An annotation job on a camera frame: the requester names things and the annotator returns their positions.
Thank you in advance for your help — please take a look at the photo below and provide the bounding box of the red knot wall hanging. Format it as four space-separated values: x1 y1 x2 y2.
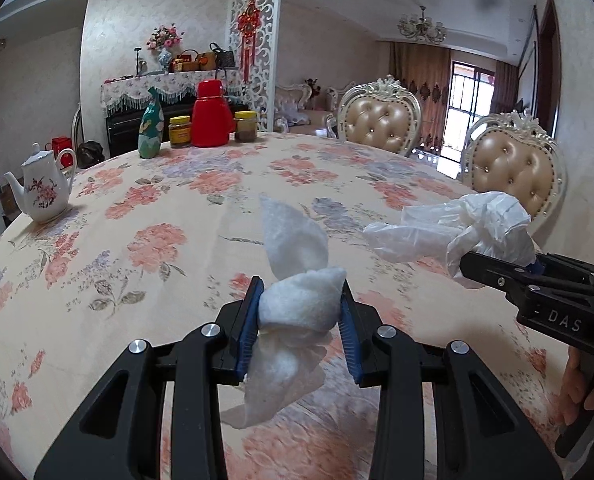
237 0 261 83

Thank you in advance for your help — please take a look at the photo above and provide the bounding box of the floral lace piano cover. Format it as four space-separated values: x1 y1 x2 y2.
100 69 243 117

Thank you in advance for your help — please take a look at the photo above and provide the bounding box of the black piano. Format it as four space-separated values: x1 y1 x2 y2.
106 105 250 158

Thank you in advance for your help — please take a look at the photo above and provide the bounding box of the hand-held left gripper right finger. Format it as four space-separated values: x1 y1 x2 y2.
338 280 562 480

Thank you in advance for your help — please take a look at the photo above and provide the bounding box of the black bag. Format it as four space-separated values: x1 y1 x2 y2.
77 141 105 169

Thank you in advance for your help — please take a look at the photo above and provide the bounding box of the dark content glass jar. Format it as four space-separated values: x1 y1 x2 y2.
234 111 258 142

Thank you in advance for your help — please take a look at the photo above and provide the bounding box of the brown patterned curtain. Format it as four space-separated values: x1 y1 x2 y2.
389 42 452 148

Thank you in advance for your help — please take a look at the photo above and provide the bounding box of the person's right hand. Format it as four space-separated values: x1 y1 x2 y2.
558 346 594 426

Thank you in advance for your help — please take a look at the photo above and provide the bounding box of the beige tufted dining chair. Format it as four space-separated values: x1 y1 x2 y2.
337 75 423 157
459 110 568 253

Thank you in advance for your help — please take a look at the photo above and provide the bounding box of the chandelier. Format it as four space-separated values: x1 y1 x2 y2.
397 6 448 44

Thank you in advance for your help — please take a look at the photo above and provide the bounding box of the white tissue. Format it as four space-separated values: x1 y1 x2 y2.
220 195 348 430

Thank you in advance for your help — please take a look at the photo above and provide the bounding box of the yellow label glass jar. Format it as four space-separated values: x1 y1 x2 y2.
168 116 193 149

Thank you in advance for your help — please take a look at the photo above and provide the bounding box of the window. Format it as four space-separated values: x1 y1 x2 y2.
444 60 495 161

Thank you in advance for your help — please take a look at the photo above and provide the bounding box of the white ornate sofa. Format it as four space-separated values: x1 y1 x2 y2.
276 80 358 133

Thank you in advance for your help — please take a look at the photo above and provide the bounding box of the red bag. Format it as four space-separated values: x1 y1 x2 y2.
52 136 75 167

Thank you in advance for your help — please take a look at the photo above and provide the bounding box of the black handbag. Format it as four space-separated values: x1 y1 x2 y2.
209 42 236 69

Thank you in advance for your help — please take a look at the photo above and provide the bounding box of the white items back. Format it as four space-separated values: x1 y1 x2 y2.
363 191 536 291

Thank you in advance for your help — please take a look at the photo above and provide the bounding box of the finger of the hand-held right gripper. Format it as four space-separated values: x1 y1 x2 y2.
529 253 594 293
459 251 532 306

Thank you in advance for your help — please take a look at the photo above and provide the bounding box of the red thermos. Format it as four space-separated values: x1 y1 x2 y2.
192 79 234 148

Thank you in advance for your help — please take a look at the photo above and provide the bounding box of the vase with pink flowers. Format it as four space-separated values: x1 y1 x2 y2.
147 23 184 73

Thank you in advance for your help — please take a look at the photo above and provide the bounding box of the white floral teapot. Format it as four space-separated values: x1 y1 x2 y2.
4 142 77 224

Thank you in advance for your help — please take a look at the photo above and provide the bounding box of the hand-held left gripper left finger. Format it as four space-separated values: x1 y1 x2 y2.
34 276 265 480

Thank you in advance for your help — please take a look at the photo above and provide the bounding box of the green patterned bottle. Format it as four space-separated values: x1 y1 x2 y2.
138 86 165 159

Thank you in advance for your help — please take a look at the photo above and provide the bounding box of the tall white lattice screen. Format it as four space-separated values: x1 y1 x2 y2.
225 0 284 133

